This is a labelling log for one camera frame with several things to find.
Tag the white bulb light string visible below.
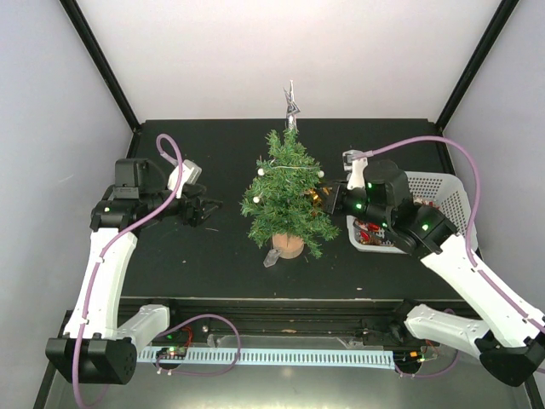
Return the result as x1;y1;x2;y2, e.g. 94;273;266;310
251;164;325;204

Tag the clear battery box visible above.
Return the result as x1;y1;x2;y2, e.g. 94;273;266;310
263;248;282;268

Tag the silver glitter star topper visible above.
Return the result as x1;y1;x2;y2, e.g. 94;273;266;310
284;80;301;131

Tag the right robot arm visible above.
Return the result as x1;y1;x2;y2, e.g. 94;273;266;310
318;160;544;387

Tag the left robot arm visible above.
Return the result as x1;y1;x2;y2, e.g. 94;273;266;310
45;158;221;384

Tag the small green christmas tree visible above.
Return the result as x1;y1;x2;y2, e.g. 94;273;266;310
241;130;339;258

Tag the wooden tree base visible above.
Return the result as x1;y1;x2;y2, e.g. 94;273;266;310
272;233;305;259

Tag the red wrapped candy ornament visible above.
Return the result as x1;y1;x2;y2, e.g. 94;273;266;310
353;219;382;246

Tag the white perforated plastic basket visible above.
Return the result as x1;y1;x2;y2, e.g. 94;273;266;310
346;171;472;254

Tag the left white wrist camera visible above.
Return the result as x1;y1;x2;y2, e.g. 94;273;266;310
167;160;202;199

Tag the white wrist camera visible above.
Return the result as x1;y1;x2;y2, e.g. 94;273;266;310
167;160;202;199
342;150;368;190

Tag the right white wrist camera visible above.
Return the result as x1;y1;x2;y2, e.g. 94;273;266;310
342;150;368;190

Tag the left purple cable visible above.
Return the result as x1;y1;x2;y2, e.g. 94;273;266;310
71;133;185;406

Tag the purple cable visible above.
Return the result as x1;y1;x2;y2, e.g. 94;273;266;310
361;135;545;374
71;133;185;406

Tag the white slotted cable duct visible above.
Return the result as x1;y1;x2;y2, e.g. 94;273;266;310
136;346;395;370

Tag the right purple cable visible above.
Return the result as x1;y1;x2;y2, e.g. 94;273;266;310
361;135;545;374

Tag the left black frame post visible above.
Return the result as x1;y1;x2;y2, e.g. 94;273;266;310
60;0;141;132

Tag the black frame post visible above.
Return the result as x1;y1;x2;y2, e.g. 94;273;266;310
435;0;519;134
60;0;141;132

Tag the right black frame post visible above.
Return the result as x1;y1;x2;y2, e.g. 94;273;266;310
435;0;519;134

